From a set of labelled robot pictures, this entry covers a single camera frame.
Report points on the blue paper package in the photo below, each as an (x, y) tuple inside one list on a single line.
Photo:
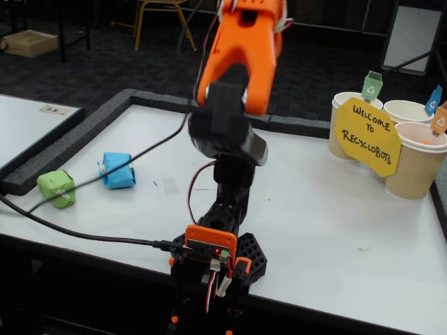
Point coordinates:
[(118, 174)]

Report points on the orange and black robot arm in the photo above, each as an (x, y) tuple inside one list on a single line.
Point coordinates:
[(241, 45)]

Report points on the clear tape patch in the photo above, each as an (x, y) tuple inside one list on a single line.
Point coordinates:
[(171, 186)]

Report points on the orange-cased controller board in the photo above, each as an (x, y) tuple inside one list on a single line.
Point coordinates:
[(209, 240)]

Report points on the black foam border strip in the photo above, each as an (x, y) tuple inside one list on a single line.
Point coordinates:
[(300, 125), (157, 99), (52, 157), (440, 202)]

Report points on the black orange table clamp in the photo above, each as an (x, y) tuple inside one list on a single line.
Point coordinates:
[(241, 275), (179, 289)]

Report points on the beige ripple paper cup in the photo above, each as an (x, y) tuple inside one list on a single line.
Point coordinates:
[(337, 150), (405, 110), (415, 174)]

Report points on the yellow handwritten welcome sign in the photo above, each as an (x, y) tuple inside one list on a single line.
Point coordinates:
[(366, 139)]

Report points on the white masking tape wrap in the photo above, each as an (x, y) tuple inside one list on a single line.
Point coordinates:
[(281, 24)]

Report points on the green paper bin tag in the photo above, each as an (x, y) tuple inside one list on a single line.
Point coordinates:
[(372, 89)]

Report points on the green paper package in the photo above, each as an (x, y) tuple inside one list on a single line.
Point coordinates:
[(52, 181)]

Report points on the small paper label sticker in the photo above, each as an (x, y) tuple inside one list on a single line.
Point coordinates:
[(56, 110)]

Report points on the blue paper bin tag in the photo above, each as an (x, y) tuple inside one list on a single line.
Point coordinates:
[(433, 103)]

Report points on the orange paper bin tag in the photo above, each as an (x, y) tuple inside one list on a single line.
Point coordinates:
[(440, 122)]

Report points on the brown cardboard box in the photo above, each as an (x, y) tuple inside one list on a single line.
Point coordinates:
[(29, 43)]

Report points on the black grid base plate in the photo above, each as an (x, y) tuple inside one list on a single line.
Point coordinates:
[(253, 258)]

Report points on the yellow metal chair frame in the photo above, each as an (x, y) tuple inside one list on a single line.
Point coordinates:
[(139, 21)]

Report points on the whiteboard with dark frame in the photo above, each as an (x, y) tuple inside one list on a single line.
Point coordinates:
[(28, 132)]

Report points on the black metal table frame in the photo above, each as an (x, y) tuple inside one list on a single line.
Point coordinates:
[(61, 42)]

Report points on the white panel black frame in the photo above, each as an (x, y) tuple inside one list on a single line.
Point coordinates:
[(412, 35)]

